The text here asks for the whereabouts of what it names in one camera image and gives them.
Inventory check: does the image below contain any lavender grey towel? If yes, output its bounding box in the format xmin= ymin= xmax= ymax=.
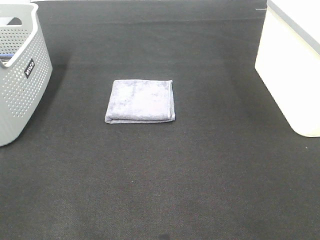
xmin=104 ymin=79 xmax=176 ymax=124

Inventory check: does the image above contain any cream white storage bin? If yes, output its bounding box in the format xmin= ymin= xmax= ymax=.
xmin=255 ymin=0 xmax=320 ymax=138

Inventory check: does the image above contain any grey perforated laundry basket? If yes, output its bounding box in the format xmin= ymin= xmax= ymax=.
xmin=0 ymin=1 xmax=53 ymax=146

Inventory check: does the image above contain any blue cloth in basket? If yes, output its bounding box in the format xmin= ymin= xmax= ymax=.
xmin=0 ymin=53 xmax=14 ymax=62

